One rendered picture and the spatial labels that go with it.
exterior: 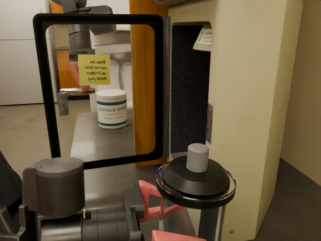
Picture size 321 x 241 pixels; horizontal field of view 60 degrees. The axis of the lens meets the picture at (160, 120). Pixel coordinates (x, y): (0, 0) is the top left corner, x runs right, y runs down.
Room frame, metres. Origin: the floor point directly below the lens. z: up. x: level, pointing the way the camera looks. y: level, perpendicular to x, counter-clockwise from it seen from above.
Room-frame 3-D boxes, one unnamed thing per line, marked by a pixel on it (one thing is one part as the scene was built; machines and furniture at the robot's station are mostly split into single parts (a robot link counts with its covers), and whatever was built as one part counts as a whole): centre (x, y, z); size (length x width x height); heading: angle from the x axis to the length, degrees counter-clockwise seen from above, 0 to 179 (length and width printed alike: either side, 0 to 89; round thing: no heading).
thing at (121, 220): (0.31, 0.07, 1.10); 0.10 x 0.07 x 0.07; 12
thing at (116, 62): (0.70, 0.14, 1.19); 0.30 x 0.01 x 0.40; 107
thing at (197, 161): (0.33, -0.05, 1.18); 0.09 x 0.09 x 0.07
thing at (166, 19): (0.74, -0.02, 1.19); 0.03 x 0.02 x 0.39; 13
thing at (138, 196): (0.36, 0.00, 1.10); 0.09 x 0.07 x 0.07; 102
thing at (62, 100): (0.66, 0.24, 1.18); 0.02 x 0.02 x 0.06; 17
